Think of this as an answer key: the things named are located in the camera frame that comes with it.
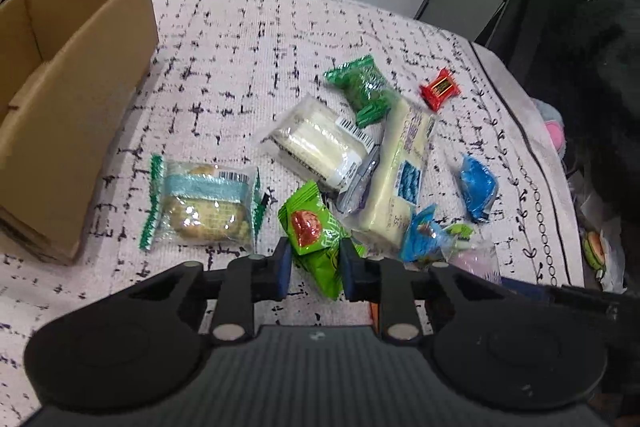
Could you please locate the clear plastic snack packet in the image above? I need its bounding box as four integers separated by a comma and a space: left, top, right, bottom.
336, 147, 384, 216

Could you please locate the small green white packet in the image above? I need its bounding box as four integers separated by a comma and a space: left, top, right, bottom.
442, 222, 475, 258

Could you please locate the green-edged clear cookie packet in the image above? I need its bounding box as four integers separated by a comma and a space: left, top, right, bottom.
139, 154, 266, 254

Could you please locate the white cake packet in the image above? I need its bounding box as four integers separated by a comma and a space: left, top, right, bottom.
259, 94, 384, 194

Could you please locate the pink plush toy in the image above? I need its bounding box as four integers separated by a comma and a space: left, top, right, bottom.
536, 99, 572, 158

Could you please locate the small blue printed packet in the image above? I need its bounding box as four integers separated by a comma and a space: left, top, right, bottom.
400, 204, 454, 266

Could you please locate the pink snack packet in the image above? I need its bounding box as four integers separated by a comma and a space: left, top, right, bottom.
447, 241, 503, 286

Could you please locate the light green packet red circle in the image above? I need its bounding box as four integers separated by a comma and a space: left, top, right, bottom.
278, 181, 369, 304

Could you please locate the blue snack packet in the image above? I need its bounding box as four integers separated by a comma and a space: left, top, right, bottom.
457, 154, 500, 224

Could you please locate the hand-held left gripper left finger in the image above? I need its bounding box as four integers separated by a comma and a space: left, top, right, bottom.
120, 237, 292, 344

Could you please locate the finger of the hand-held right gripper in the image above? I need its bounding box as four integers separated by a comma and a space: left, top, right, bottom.
500, 278, 563, 303

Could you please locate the black hanging coat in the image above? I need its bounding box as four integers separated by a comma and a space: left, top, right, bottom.
475, 0, 640, 220

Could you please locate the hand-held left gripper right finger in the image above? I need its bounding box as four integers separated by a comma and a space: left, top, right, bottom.
338, 238, 507, 344

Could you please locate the burger shaped toy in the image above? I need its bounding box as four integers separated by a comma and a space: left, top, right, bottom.
581, 229, 627, 294

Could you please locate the red candy packet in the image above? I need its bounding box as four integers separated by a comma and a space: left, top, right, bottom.
419, 68, 462, 112

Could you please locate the cardboard box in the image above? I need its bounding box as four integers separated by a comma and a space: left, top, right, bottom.
0, 0, 161, 266

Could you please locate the dark green snack packet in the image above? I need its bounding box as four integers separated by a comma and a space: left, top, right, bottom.
323, 55, 399, 128

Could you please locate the long pale yellow packet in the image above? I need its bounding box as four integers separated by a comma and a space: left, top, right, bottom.
345, 99, 439, 254

